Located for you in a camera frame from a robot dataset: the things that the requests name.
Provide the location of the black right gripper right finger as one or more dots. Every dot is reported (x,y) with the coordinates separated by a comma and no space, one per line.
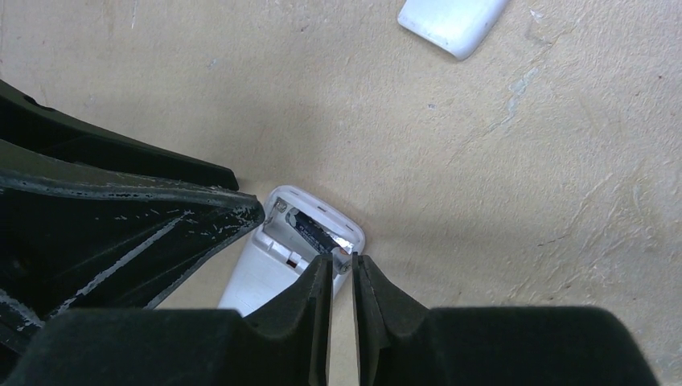
(402,342)

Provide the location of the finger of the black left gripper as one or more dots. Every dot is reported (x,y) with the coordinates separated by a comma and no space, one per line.
(47,131)
(78,236)

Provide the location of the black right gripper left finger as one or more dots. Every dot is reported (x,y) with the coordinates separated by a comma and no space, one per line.
(285,342)

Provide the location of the white remote control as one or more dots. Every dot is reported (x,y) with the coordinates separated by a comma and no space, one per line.
(275,256)

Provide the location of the black AAA battery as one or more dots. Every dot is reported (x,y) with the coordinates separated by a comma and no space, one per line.
(313,233)

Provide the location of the white battery cover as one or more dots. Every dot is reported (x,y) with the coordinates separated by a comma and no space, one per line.
(456,26)

